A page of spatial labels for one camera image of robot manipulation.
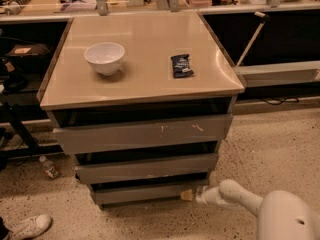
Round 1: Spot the grey bottom drawer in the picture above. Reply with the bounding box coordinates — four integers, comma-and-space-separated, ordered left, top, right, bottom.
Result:
90, 179, 209, 206

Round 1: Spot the dark blue snack packet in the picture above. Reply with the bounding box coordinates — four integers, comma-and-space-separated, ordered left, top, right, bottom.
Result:
171, 54, 194, 78

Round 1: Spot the grey drawer cabinet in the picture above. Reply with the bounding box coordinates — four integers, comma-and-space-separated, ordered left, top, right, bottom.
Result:
36, 11, 246, 210

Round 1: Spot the grey middle drawer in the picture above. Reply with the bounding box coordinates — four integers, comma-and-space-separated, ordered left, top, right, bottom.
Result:
75, 153, 218, 184

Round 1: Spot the grey top drawer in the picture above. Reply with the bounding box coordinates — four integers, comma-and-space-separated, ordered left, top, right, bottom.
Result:
53, 114, 233, 154

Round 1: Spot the black bag with label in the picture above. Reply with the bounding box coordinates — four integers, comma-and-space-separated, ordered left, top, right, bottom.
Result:
5, 44, 51, 68

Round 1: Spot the black cable on floor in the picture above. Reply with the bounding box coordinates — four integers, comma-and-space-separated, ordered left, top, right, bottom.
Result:
259, 97, 300, 106

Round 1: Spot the white sneaker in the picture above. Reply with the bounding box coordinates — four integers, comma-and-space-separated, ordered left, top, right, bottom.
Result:
0, 214, 52, 240

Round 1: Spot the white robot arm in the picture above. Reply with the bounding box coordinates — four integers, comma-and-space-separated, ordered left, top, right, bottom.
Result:
180, 179, 320, 240

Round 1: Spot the white ceramic bowl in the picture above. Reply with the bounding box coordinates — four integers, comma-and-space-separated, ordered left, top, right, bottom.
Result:
84, 42, 125, 75

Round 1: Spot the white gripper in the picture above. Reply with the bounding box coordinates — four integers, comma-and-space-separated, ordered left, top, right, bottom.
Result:
180, 186, 222, 205

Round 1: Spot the grey drawer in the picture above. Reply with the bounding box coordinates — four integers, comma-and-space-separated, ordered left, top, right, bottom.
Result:
75, 153, 218, 184
53, 114, 233, 154
90, 179, 209, 206

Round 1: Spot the plastic water bottle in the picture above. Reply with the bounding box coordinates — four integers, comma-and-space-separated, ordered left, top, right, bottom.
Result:
39, 156, 61, 179

